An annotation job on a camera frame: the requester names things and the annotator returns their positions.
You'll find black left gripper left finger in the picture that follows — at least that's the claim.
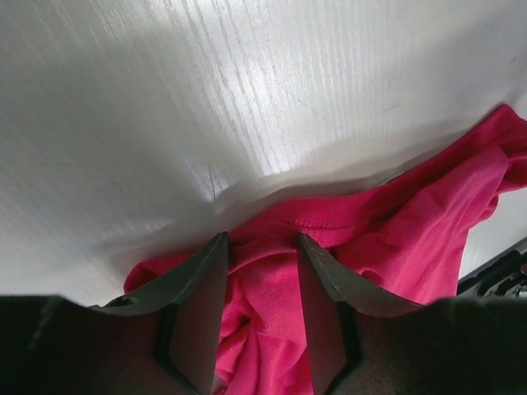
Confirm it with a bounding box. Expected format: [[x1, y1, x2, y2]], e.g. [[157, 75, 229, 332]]
[[1, 233, 229, 394]]

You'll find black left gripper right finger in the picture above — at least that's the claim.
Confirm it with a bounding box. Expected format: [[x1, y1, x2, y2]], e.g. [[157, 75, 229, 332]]
[[297, 235, 526, 394]]

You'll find pink t-shirt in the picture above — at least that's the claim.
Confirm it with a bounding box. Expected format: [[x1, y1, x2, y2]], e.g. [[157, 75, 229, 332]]
[[123, 103, 527, 395]]

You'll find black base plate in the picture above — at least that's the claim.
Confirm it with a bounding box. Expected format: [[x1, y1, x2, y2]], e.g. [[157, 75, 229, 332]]
[[457, 243, 526, 298]]

